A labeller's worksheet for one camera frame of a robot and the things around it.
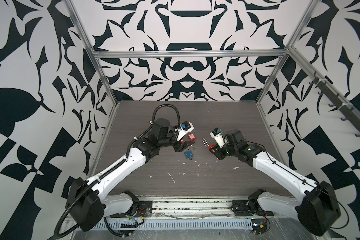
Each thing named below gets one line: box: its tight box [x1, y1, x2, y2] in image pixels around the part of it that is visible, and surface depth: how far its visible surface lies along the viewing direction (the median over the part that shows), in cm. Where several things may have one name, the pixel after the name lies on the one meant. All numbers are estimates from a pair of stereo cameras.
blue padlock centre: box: [184, 146, 194, 160], surface depth 93 cm
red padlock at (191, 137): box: [187, 133, 196, 141], surface depth 101 cm
